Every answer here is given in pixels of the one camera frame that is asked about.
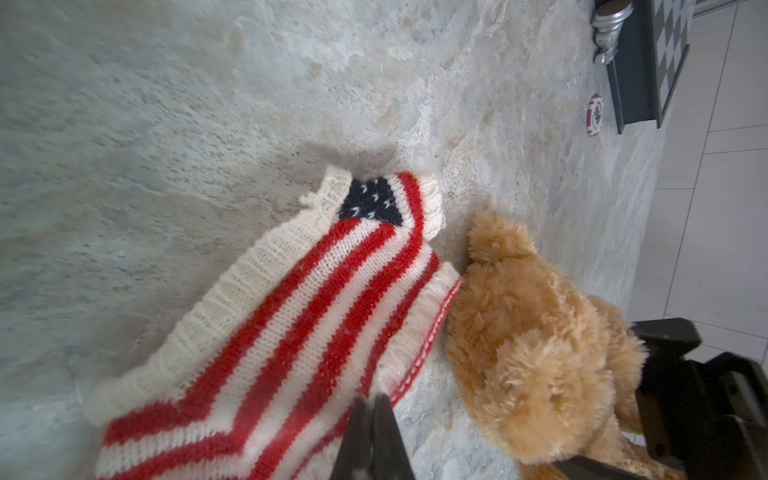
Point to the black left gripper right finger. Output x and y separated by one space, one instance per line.
390 460

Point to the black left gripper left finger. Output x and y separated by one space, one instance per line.
355 457

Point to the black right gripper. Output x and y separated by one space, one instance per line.
709 419

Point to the red white striped knit sweater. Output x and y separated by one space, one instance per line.
258 379

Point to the tan plush teddy bear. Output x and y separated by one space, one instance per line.
545 371

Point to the folded black chess board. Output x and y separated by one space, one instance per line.
652 51

